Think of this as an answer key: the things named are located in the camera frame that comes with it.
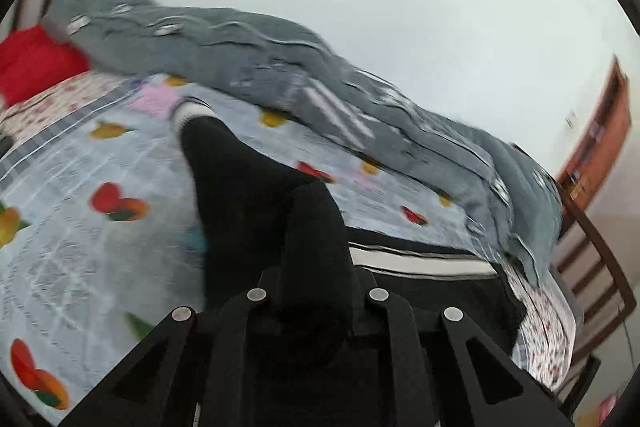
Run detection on fruit print plastic sheet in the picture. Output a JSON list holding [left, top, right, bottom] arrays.
[[0, 74, 503, 426]]

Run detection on red pillow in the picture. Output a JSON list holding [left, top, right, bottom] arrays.
[[0, 26, 92, 108]]

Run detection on dark wooden footboard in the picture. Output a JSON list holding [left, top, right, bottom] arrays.
[[510, 142, 638, 413]]

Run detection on floral bed sheet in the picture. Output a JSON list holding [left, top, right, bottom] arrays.
[[0, 71, 585, 389]]

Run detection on black pants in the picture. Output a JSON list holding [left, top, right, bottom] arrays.
[[169, 97, 524, 370]]

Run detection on brown wooden door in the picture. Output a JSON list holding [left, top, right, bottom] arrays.
[[556, 56, 632, 208]]

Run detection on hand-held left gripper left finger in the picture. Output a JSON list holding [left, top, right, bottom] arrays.
[[59, 269, 286, 427]]

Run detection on grey floral quilt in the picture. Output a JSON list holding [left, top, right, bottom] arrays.
[[42, 0, 565, 289]]

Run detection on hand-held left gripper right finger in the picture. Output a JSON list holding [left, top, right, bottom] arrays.
[[350, 271, 573, 427]]

